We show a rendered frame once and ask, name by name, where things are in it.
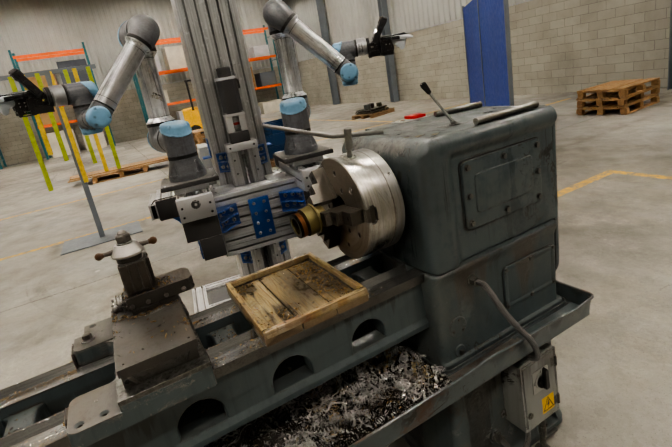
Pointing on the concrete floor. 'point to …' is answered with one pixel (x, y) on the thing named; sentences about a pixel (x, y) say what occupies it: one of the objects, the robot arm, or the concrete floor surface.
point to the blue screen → (489, 44)
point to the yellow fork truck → (192, 113)
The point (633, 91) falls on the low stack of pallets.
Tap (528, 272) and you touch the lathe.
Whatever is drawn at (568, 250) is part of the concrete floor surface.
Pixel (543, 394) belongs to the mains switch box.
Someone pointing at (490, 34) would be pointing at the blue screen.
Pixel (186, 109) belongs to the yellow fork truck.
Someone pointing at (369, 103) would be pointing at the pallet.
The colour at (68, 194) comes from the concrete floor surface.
